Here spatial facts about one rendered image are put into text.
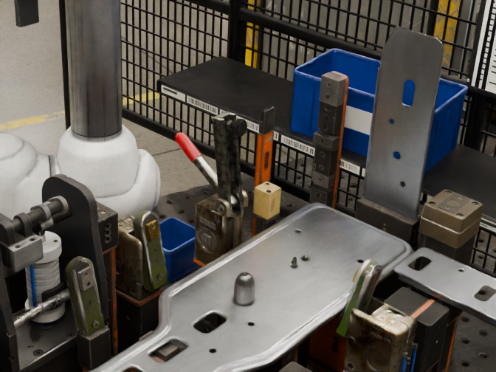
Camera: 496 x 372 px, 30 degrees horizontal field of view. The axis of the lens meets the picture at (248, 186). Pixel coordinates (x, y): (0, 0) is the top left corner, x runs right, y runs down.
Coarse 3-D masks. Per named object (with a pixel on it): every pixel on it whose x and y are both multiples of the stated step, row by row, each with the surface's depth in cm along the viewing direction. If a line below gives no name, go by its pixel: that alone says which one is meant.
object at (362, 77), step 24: (312, 72) 188; (360, 72) 191; (312, 96) 181; (360, 96) 174; (408, 96) 187; (456, 96) 174; (312, 120) 183; (360, 120) 177; (456, 120) 179; (360, 144) 179; (432, 144) 172
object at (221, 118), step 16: (224, 112) 150; (224, 128) 148; (240, 128) 147; (224, 144) 149; (224, 160) 150; (224, 176) 152; (240, 176) 154; (224, 192) 153; (240, 192) 155; (240, 208) 156
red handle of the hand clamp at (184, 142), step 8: (176, 136) 158; (184, 136) 157; (184, 144) 157; (192, 144) 157; (184, 152) 157; (192, 152) 156; (200, 152) 157; (192, 160) 156; (200, 160) 156; (200, 168) 156; (208, 168) 156; (208, 176) 156; (216, 176) 156; (216, 184) 155; (216, 192) 156; (232, 200) 155
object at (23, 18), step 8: (16, 0) 112; (24, 0) 112; (32, 0) 113; (16, 8) 112; (24, 8) 113; (32, 8) 114; (16, 16) 113; (24, 16) 113; (32, 16) 114; (16, 24) 114; (24, 24) 114
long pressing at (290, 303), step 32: (288, 224) 162; (320, 224) 162; (352, 224) 163; (224, 256) 152; (256, 256) 153; (288, 256) 153; (320, 256) 154; (352, 256) 154; (384, 256) 155; (192, 288) 144; (224, 288) 145; (256, 288) 145; (288, 288) 145; (320, 288) 146; (160, 320) 136; (192, 320) 137; (256, 320) 138; (288, 320) 138; (320, 320) 139; (128, 352) 130; (192, 352) 131; (224, 352) 131; (256, 352) 132; (288, 352) 134
